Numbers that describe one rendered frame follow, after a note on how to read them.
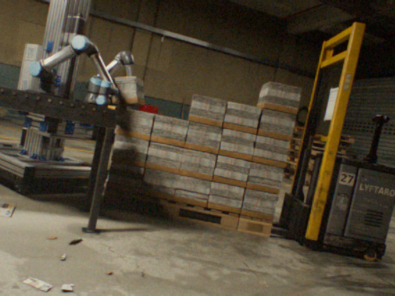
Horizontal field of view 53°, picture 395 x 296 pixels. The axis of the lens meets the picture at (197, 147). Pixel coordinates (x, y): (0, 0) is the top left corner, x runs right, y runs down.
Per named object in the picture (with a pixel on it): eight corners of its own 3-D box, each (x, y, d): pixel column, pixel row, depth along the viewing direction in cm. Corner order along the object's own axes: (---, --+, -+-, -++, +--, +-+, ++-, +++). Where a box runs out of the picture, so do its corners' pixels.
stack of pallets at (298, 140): (318, 182, 1033) (329, 134, 1026) (345, 190, 947) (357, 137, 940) (277, 176, 979) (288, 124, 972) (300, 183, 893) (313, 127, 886)
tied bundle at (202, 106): (187, 121, 366) (192, 96, 364) (218, 127, 367) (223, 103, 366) (188, 120, 328) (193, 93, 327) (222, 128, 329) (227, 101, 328)
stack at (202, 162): (110, 195, 369) (127, 108, 364) (231, 219, 372) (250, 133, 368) (101, 203, 330) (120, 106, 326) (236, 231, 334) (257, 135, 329)
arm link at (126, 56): (135, 49, 374) (141, 101, 384) (131, 50, 384) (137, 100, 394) (123, 50, 369) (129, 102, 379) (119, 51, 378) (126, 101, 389)
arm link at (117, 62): (85, 85, 367) (126, 48, 381) (81, 85, 380) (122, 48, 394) (94, 94, 373) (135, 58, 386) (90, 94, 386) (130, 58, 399)
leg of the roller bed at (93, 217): (94, 230, 258) (115, 128, 254) (95, 233, 253) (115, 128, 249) (85, 228, 256) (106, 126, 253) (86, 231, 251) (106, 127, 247)
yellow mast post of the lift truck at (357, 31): (303, 235, 326) (350, 24, 316) (313, 237, 326) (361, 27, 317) (307, 238, 317) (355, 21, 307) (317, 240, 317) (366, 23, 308)
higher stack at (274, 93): (231, 219, 372) (260, 85, 365) (262, 226, 373) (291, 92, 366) (236, 231, 334) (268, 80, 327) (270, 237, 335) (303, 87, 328)
